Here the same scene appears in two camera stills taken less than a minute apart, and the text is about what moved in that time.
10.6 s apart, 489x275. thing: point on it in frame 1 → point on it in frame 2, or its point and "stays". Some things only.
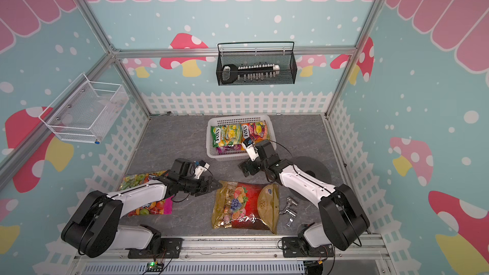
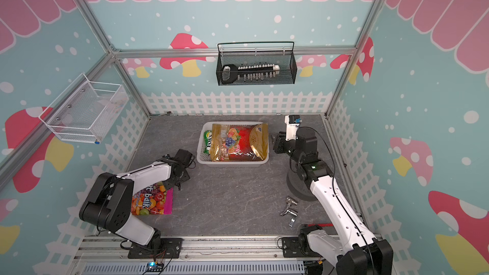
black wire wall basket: x=256 y=68 stays
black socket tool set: x=230 y=72 stays
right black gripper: x=249 y=164 → x=280 y=142
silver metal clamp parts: x=290 y=212 stays
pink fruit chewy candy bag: x=163 y=207 stays
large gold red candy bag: x=246 y=205 → x=239 y=142
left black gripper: x=201 y=190 → x=168 y=184
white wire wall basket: x=88 y=114 stays
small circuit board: x=155 y=266 stays
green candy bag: x=226 y=135 → x=207 y=141
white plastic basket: x=241 y=153 → x=205 y=158
